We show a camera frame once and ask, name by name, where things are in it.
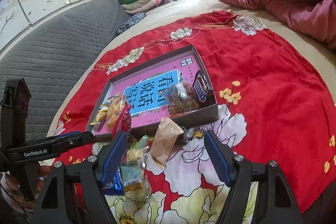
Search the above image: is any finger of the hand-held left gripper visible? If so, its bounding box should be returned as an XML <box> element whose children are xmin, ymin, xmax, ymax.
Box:
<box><xmin>51</xmin><ymin>131</ymin><xmax>95</xmax><ymax>152</ymax></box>

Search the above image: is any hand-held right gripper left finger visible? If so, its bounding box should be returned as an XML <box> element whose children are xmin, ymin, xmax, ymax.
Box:
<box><xmin>31</xmin><ymin>130</ymin><xmax>129</xmax><ymax>224</ymax></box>

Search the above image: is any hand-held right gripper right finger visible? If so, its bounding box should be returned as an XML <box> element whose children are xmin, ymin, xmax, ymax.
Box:
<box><xmin>203</xmin><ymin>130</ymin><xmax>306</xmax><ymax>224</ymax></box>

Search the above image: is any clear green wrapper snack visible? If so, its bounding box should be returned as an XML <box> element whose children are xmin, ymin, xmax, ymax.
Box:
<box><xmin>126</xmin><ymin>135</ymin><xmax>150</xmax><ymax>164</ymax></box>

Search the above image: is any blue cookie packet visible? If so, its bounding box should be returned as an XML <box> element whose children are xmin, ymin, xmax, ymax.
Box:
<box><xmin>101</xmin><ymin>170</ymin><xmax>124</xmax><ymax>197</ymax></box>

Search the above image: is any mint green snack packet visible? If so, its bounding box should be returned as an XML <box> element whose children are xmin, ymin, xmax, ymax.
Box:
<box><xmin>119</xmin><ymin>161</ymin><xmax>153</xmax><ymax>202</ymax></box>

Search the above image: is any yellow candy packet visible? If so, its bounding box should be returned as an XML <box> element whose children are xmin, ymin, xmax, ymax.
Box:
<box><xmin>90</xmin><ymin>95</ymin><xmax>116</xmax><ymax>126</ymax></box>

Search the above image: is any red snack packet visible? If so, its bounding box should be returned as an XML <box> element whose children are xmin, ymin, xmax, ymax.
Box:
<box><xmin>112</xmin><ymin>105</ymin><xmax>133</xmax><ymax>140</ymax></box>

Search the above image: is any dark brown cake packet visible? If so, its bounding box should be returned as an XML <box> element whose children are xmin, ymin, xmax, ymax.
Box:
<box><xmin>176</xmin><ymin>127</ymin><xmax>208</xmax><ymax>146</ymax></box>

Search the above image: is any shallow cardboard box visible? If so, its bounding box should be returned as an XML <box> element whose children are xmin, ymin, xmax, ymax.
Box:
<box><xmin>85</xmin><ymin>44</ymin><xmax>220</xmax><ymax>135</ymax></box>

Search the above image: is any clear pastry packet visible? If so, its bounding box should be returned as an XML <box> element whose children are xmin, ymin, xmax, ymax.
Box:
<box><xmin>105</xmin><ymin>94</ymin><xmax>126</xmax><ymax>130</ymax></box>

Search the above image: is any beige snack packet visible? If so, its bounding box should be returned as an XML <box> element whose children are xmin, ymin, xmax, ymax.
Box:
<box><xmin>150</xmin><ymin>117</ymin><xmax>184</xmax><ymax>168</ymax></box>

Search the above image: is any clear brown snack packet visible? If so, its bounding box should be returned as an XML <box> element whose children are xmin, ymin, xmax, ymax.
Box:
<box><xmin>160</xmin><ymin>82</ymin><xmax>202</xmax><ymax>115</ymax></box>

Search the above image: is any brown chocolate bar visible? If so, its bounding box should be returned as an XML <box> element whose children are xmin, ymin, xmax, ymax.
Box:
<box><xmin>192</xmin><ymin>70</ymin><xmax>214</xmax><ymax>104</ymax></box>

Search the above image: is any person's left hand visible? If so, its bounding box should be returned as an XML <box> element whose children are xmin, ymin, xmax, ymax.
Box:
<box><xmin>35</xmin><ymin>164</ymin><xmax>51</xmax><ymax>194</ymax></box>

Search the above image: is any grey quilted headboard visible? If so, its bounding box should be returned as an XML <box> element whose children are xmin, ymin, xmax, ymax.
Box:
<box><xmin>0</xmin><ymin>0</ymin><xmax>132</xmax><ymax>146</ymax></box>

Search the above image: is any red floral blanket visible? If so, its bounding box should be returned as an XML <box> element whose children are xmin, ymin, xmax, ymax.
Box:
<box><xmin>47</xmin><ymin>10</ymin><xmax>336</xmax><ymax>224</ymax></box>

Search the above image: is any dark patterned cloth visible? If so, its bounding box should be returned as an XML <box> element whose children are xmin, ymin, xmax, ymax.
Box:
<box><xmin>115</xmin><ymin>13</ymin><xmax>147</xmax><ymax>37</ymax></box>

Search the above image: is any beige bed sheet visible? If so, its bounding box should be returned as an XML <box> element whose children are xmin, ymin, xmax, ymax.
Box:
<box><xmin>46</xmin><ymin>0</ymin><xmax>336</xmax><ymax>135</ymax></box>

